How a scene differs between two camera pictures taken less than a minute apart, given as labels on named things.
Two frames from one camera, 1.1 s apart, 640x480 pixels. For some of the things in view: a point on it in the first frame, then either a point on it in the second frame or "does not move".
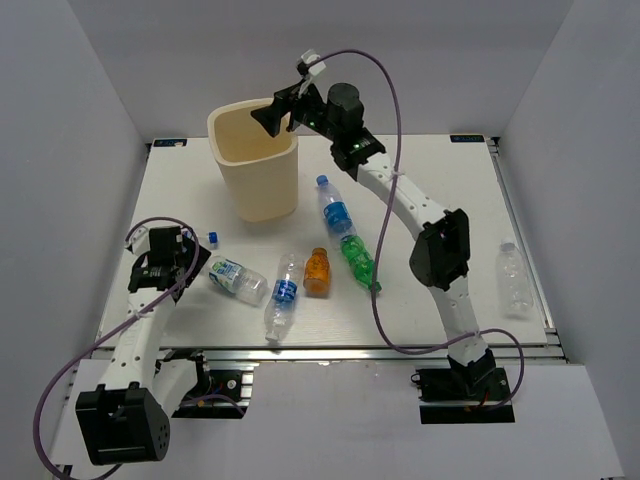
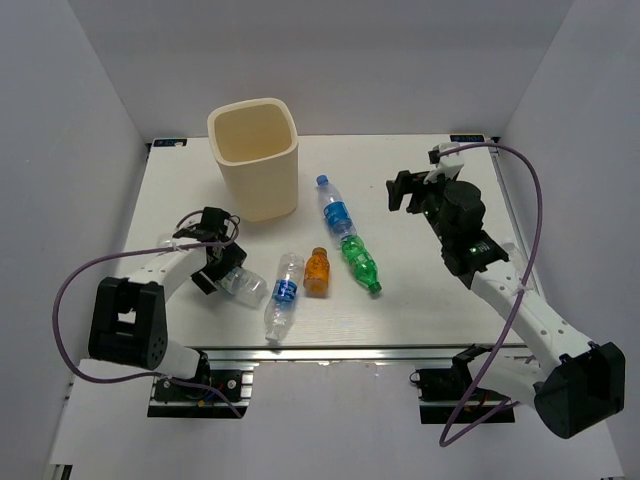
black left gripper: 203,256 → 232,256
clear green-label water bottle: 236,279 does not move
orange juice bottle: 317,272 does not move
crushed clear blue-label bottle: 281,304 does not move
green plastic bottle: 361,260 does not move
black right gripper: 285,101 → 413,184
